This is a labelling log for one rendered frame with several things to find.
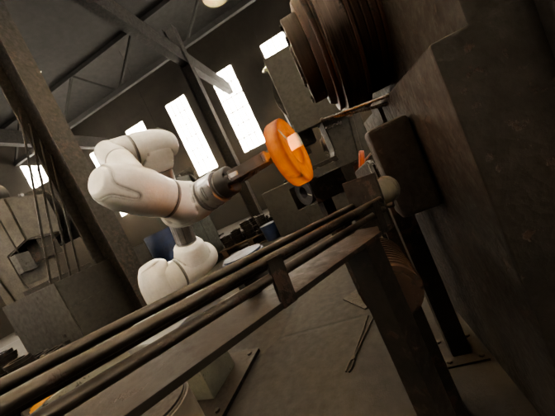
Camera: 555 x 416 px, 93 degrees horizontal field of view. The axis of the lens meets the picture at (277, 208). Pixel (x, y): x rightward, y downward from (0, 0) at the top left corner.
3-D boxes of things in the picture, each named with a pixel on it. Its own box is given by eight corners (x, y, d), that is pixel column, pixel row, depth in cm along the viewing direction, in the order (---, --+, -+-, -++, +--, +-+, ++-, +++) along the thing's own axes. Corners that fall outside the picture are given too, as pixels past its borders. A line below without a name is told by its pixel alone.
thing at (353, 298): (362, 280, 165) (315, 176, 159) (394, 289, 140) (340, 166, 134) (338, 297, 158) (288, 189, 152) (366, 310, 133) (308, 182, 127)
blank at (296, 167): (319, 191, 59) (306, 198, 61) (307, 144, 68) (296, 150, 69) (280, 155, 48) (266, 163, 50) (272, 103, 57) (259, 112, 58)
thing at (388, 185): (405, 198, 55) (395, 172, 55) (385, 210, 49) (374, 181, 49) (378, 205, 60) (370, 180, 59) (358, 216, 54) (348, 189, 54)
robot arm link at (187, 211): (223, 216, 72) (184, 207, 62) (186, 235, 79) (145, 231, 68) (216, 182, 76) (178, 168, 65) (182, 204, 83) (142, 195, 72)
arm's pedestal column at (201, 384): (155, 427, 120) (123, 370, 118) (205, 360, 157) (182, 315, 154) (221, 424, 104) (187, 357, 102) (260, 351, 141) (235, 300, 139)
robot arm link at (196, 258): (176, 281, 140) (210, 259, 154) (192, 291, 129) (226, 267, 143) (116, 135, 111) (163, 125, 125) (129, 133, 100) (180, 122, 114)
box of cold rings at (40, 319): (126, 309, 404) (99, 259, 396) (172, 292, 376) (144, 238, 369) (38, 373, 287) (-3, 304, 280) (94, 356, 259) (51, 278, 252)
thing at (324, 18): (361, 117, 110) (315, 10, 106) (379, 89, 65) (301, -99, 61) (346, 125, 112) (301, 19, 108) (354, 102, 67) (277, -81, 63)
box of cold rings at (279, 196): (350, 205, 408) (329, 158, 402) (358, 215, 327) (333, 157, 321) (290, 230, 429) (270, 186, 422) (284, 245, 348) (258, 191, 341)
